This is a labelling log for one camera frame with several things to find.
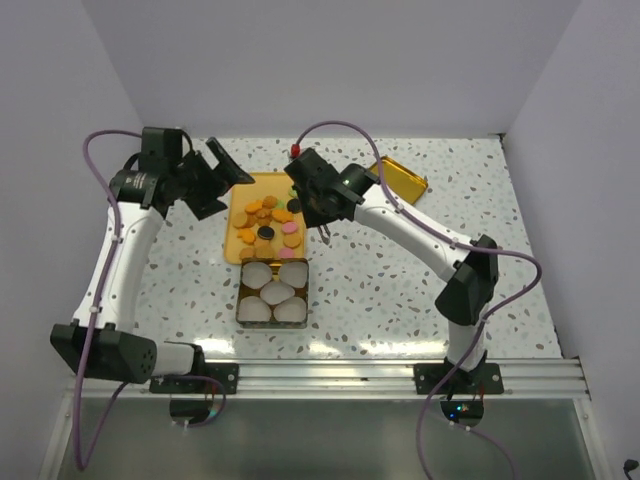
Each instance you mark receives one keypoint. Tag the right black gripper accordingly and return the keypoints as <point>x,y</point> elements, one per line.
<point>311,220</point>

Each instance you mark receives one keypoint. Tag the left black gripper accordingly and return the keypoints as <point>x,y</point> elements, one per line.
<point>227,172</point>

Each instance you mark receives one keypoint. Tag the black sandwich cookie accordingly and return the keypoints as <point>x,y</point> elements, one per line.
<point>294,206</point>
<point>266,233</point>

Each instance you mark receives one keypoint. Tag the pink round cookie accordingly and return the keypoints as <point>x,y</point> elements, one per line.
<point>286,253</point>
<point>289,228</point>

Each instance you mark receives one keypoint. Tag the orange flower cookie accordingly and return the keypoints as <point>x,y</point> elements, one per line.
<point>282,215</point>

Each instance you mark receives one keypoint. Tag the gold tin lid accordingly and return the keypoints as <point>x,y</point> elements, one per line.
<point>404,183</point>

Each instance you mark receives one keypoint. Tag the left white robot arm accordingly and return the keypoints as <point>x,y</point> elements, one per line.
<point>99,342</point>

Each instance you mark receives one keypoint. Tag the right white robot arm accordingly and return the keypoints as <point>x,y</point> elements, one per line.
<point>357,194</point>

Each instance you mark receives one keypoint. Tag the yellow plastic tray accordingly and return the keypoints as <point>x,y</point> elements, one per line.
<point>250,207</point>

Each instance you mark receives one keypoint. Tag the orange round cookie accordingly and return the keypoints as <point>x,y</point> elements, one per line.
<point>292,240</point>

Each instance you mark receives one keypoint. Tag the white paper cup top right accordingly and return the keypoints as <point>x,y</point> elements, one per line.
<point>295,274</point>

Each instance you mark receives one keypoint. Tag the white paper cup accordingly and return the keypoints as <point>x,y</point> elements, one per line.
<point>276,292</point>
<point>293,310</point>
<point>255,275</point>
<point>295,274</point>
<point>253,309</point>

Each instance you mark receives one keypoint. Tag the white paper cup top left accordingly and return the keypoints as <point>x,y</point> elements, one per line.
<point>255,275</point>

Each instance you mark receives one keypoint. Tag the white paper cup centre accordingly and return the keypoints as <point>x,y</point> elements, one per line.
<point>276,292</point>

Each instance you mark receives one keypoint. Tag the green gold cookie tin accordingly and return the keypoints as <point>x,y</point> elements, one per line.
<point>273,324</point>

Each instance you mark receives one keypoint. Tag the white paper cup bottom right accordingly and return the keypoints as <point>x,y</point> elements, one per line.
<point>293,310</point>

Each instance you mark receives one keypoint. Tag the white paper cup bottom left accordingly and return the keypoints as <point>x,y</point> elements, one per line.
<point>253,309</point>

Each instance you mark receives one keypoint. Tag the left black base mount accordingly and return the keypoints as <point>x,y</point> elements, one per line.
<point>226,374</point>

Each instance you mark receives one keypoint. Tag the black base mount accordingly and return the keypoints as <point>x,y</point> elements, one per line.
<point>485,379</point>
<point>226,374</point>

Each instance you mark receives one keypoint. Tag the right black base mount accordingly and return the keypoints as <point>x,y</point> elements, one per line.
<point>485,379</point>

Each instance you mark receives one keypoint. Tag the aluminium rail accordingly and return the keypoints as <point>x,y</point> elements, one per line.
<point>553,379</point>

